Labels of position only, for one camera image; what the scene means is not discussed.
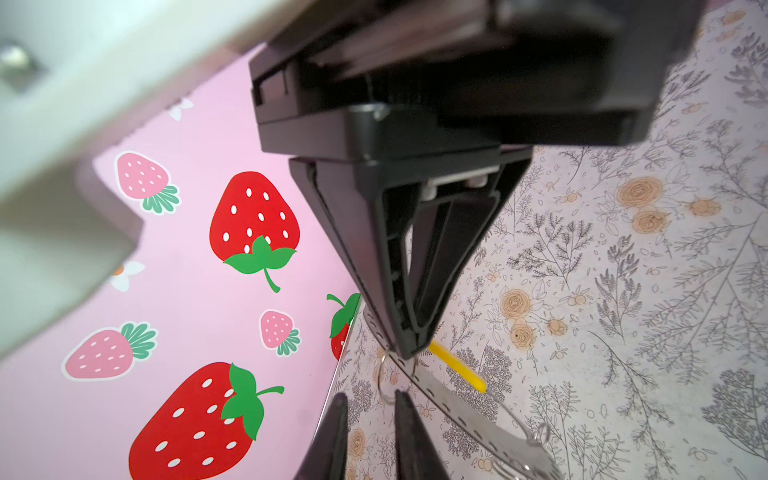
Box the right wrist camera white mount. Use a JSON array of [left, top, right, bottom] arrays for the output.
[[1, 1, 307, 354]]

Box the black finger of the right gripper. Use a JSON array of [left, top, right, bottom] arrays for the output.
[[289, 157, 420, 359]]

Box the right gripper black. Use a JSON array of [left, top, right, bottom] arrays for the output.
[[249, 1, 705, 354]]

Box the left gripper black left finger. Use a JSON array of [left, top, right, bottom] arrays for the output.
[[294, 392, 349, 480]]

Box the grey keyring loop yellow tag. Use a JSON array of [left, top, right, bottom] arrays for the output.
[[363, 307, 563, 479]]

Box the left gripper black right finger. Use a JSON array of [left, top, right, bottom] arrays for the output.
[[394, 391, 450, 480]]

